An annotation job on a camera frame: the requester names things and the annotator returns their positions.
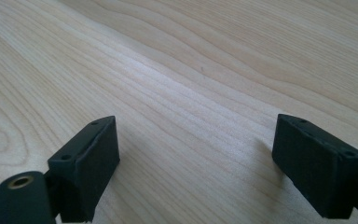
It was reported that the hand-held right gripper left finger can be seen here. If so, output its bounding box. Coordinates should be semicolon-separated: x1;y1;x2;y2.
47;115;121;224

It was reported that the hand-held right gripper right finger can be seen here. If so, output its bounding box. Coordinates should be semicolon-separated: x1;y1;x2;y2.
271;113;358;219

